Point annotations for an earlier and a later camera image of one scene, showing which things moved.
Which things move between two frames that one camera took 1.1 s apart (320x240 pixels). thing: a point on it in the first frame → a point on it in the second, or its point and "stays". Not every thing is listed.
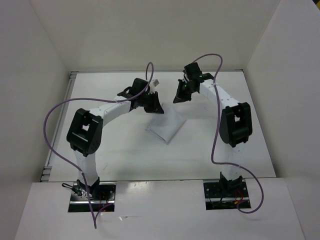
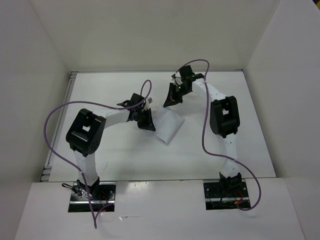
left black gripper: x=155 y=107 → x=148 y=124
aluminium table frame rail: x=47 y=170 stays
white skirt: x=166 y=126 stays
